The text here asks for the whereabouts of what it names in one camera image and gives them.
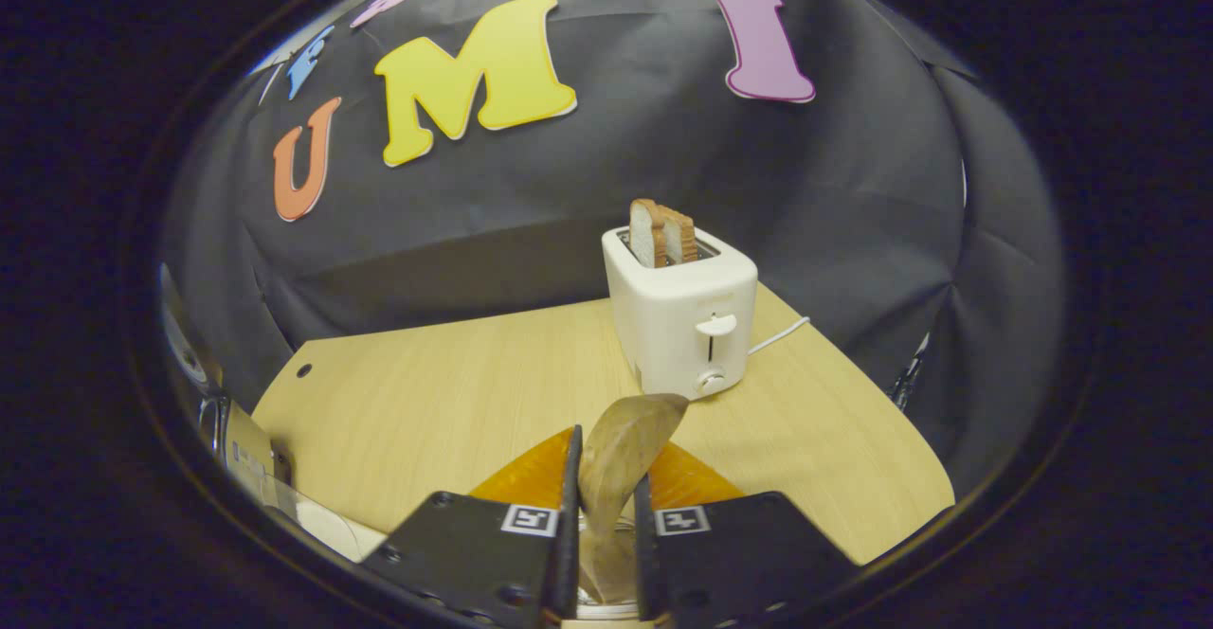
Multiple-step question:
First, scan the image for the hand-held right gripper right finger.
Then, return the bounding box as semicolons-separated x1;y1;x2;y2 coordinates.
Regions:
633;440;859;626

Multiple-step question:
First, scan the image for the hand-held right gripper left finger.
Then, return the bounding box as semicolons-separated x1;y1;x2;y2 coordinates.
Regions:
365;425;584;626

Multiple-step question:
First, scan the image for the clear plastic rice container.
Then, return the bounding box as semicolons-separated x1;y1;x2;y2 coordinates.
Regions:
261;477;388;564

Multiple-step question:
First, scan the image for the wooden spoon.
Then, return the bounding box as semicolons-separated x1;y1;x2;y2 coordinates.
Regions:
578;394;690;606

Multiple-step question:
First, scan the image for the white toaster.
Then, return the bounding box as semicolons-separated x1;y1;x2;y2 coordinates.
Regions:
602;225;759;401

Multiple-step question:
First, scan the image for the toast bread slice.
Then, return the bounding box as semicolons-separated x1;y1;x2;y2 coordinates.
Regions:
661;205;699;265
629;198;669;268

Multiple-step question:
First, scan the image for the black backdrop cloth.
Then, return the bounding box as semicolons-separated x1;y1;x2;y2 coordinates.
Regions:
156;0;1067;497

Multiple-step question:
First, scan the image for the white toaster cable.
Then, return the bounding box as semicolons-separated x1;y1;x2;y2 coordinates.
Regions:
747;316;812;357

